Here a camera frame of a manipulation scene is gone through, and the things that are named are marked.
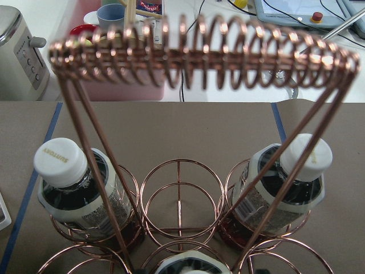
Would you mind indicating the pink box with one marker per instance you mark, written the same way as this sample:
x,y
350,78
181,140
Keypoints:
x,y
106,91

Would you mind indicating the blue cup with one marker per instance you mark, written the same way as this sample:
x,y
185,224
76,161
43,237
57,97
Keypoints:
x,y
111,14

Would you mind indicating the wooden stand with round base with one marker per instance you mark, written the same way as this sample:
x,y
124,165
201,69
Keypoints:
x,y
131,11

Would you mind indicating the red bowl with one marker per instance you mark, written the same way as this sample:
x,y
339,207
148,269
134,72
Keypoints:
x,y
89,28

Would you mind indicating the white toaster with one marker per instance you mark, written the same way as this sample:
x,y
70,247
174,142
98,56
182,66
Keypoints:
x,y
24,74

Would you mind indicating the teach pendant with red button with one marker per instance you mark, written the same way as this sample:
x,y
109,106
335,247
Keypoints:
x,y
300,13

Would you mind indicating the copper wire bottle rack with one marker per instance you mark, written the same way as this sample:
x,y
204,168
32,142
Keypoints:
x,y
244,53

